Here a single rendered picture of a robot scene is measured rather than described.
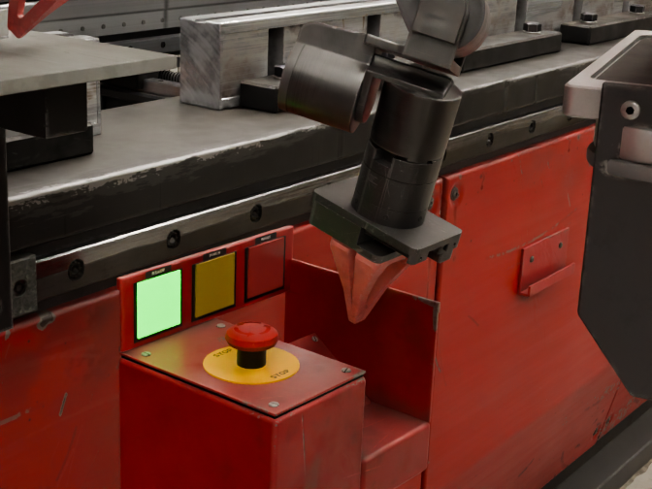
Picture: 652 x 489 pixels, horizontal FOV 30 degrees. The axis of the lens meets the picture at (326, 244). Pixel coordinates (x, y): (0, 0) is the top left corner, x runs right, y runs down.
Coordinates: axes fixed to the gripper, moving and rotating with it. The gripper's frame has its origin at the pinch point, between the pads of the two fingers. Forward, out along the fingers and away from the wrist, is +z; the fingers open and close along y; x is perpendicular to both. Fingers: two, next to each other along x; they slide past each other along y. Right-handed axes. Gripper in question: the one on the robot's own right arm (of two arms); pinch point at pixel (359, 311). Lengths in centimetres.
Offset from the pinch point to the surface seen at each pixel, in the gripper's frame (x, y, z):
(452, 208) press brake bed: -55, 23, 15
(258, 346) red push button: 11.1, 0.8, 0.0
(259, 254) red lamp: 0.0, 10.8, 0.5
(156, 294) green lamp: 11.8, 10.8, 0.8
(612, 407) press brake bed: -127, 15, 70
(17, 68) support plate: 21.8, 17.9, -16.1
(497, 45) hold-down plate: -76, 35, 0
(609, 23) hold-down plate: -114, 36, 0
